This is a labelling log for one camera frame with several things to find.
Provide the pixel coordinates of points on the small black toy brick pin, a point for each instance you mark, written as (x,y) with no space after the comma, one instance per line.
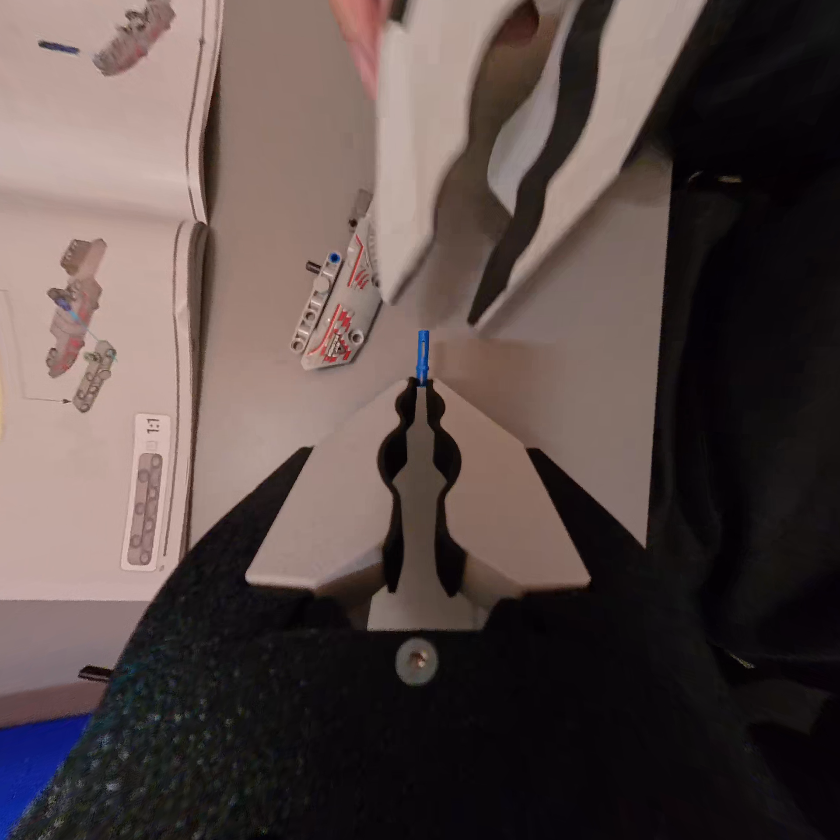
(95,673)

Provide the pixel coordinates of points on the blue toy brick pin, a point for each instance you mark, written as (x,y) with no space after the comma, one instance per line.
(422,354)

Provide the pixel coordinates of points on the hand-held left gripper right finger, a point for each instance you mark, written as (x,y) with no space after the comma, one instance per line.
(512,518)

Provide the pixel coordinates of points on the person's right hand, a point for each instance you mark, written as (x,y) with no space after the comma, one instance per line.
(361,33)

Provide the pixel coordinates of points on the toy brick instruction booklet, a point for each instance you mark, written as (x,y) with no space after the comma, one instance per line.
(98,164)

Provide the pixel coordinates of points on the person's dark clothing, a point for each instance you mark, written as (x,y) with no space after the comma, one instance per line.
(754,394)

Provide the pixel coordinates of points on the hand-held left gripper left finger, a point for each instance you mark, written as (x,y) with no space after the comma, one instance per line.
(321,518)

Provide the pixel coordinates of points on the grey red toy brick assembly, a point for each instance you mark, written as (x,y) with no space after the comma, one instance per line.
(341,315)

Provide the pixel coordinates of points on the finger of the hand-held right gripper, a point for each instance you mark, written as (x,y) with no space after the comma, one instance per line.
(420,118)
(623,85)

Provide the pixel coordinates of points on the blue plastic bin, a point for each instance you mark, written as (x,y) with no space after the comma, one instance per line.
(33,768)

